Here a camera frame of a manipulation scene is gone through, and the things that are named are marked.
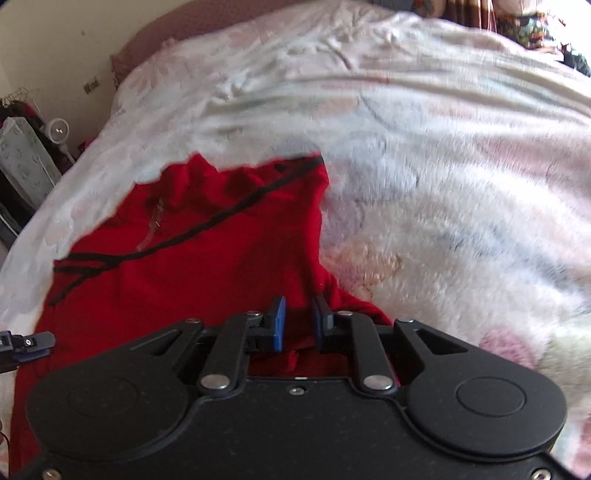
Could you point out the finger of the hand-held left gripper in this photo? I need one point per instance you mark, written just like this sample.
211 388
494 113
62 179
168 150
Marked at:
34 344

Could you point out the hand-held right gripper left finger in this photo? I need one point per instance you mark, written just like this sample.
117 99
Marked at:
278 325

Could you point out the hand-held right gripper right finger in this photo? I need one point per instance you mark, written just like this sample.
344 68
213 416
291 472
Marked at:
318 325

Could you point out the red garment with black stripe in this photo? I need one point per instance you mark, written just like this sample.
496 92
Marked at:
221 258

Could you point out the dark clothes on rack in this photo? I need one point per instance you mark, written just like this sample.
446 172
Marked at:
16 107

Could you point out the fluffy floral blanket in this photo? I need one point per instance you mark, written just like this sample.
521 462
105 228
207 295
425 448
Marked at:
461 221

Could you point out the pale patterned bag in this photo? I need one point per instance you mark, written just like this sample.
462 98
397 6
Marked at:
23 161

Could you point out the white round fan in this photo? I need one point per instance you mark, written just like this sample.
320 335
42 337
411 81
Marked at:
58 131

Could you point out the pale floral bed sheet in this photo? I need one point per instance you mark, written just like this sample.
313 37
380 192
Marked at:
286 92

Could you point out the brown striped curtain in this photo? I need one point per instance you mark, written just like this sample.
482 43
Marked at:
468 11

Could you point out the dark floral cloth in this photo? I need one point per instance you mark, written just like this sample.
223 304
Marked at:
535 27

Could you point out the wall outlet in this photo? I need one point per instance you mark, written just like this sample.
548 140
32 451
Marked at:
92 86

